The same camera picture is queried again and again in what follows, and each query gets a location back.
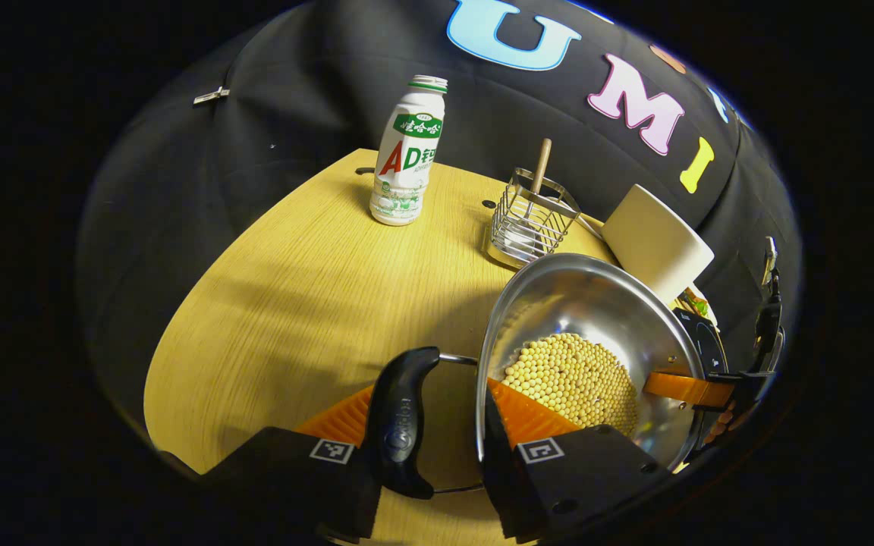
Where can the silver metal clip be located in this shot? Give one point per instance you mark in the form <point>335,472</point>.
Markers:
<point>211,95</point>

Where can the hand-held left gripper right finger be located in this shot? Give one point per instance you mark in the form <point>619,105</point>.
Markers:
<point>498,470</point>

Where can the black backdrop cloth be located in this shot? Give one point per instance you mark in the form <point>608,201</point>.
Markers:
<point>255,114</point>

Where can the pile of yellow soybeans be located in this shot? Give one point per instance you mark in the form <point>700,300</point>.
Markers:
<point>573,379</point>

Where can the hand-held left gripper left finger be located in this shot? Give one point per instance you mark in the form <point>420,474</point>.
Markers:
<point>293,478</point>

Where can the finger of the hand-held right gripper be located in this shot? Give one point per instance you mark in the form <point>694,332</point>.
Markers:
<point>729,425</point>
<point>683,388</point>

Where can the black induction cooktop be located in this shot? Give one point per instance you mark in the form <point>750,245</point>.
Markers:
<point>706,337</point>

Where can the white drink bottle green label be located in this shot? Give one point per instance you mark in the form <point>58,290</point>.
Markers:
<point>407,174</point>

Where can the white toaster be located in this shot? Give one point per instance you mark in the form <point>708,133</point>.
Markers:
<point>657,243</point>

